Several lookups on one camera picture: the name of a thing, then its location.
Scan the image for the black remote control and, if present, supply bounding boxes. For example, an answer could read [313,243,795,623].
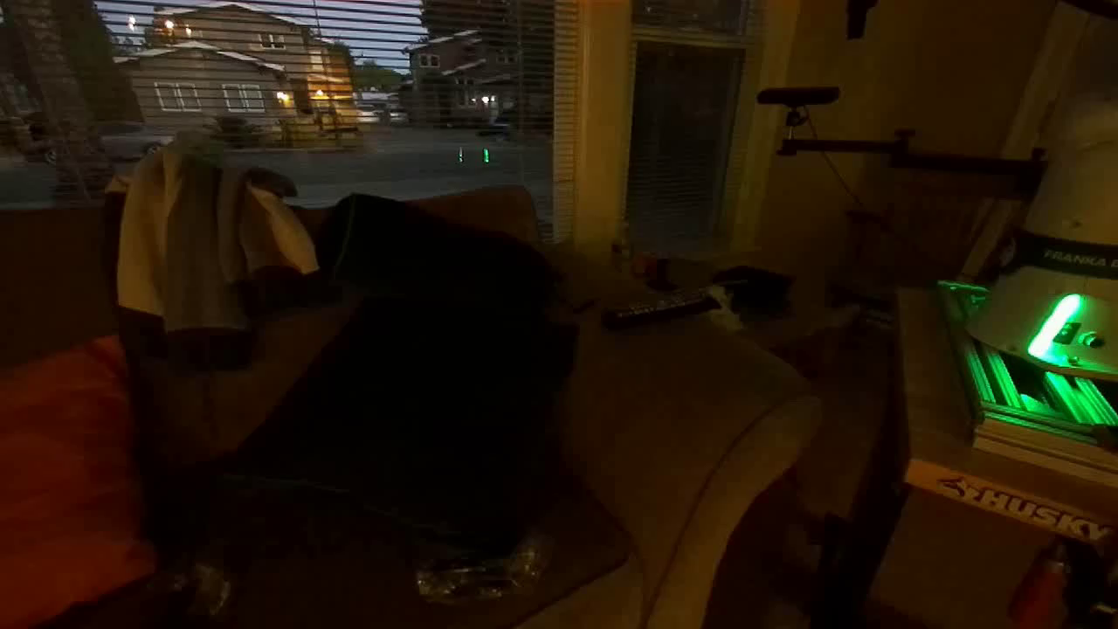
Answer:
[602,290,722,333]

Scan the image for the dark blanket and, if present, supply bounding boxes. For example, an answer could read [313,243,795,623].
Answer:
[220,192,583,552]

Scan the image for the beige fabric sofa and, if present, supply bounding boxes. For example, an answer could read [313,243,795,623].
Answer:
[0,184,823,629]

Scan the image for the small black box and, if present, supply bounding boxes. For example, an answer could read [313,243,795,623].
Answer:
[710,267,795,316]

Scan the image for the clear crumpled plastic wrapper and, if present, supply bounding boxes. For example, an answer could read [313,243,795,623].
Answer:
[411,536,551,606]

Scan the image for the window blind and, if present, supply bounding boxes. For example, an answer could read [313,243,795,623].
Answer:
[0,0,560,215]

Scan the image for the white cloth garment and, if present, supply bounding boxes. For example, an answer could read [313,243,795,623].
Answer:
[103,135,321,339]

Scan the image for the black mounting bar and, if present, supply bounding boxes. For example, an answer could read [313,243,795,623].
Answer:
[774,130,1047,195]

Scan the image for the Husky tool cabinet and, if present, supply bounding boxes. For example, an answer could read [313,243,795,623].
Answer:
[866,283,1118,629]

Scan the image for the orange cushion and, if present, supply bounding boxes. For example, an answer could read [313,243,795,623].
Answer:
[0,333,156,629]

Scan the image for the red bottle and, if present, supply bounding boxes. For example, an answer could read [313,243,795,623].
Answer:
[1005,538,1077,629]

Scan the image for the black camera on mount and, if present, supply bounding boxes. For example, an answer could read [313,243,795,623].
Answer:
[756,85,843,130]

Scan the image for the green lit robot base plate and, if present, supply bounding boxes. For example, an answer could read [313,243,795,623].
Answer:
[935,275,1118,443]

